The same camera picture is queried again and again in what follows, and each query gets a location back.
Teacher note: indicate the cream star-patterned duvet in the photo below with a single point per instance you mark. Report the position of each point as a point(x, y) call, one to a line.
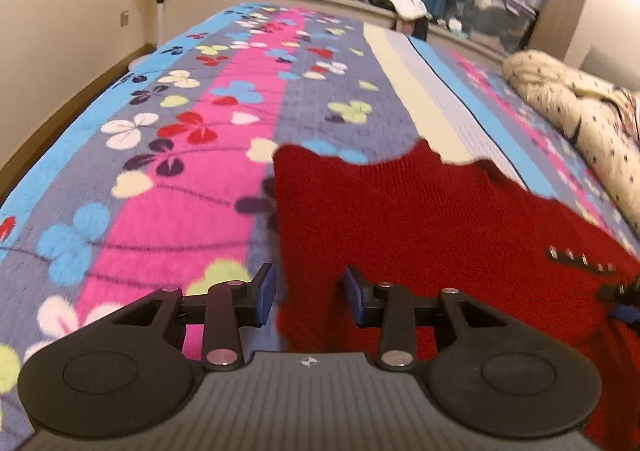
point(599, 118)

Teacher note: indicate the red knitted sweater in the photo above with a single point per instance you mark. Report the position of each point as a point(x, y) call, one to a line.
point(424, 224)

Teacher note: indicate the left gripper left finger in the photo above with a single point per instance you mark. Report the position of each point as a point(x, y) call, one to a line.
point(131, 370)

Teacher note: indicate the colourful floral bed blanket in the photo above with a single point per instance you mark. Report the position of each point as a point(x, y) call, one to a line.
point(167, 179)

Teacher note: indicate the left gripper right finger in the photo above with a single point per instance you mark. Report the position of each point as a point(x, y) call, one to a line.
point(486, 370)

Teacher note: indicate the white clothes pile on sill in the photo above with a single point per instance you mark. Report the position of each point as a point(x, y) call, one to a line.
point(412, 18)

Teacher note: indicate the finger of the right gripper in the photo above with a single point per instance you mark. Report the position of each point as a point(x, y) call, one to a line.
point(623, 299)

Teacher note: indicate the clear plastic storage bin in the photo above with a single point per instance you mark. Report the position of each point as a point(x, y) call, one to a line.
point(500, 25)

